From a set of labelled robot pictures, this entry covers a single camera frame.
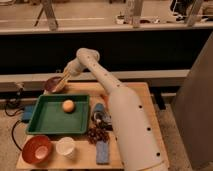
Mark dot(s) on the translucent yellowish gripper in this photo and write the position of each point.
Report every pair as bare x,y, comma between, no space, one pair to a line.
61,82

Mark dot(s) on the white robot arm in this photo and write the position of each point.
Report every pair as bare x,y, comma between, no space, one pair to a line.
136,141

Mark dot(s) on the purple bowl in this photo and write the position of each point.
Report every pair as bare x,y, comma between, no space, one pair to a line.
49,84

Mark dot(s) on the red bowl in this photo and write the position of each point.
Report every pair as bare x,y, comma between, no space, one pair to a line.
37,149

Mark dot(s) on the yellow round fruit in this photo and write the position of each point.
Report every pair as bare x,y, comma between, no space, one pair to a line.
68,106

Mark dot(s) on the green plastic tray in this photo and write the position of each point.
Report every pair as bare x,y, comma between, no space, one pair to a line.
49,118

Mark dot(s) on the orange carrot toy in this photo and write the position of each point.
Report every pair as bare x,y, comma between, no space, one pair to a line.
105,98

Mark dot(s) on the blue cylindrical bottle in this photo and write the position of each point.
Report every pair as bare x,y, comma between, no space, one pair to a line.
98,112

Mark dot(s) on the blue electronic box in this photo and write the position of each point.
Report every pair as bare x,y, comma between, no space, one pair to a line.
27,114

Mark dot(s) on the grey blue crumpled cloth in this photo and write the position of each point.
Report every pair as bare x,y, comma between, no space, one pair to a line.
106,123

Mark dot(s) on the bunch of dark grapes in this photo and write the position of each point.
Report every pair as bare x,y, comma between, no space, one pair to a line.
96,134

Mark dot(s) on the white cup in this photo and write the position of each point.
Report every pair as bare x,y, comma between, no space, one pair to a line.
65,147

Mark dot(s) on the blue sponge cloth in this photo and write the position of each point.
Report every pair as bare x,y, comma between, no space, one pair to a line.
102,152

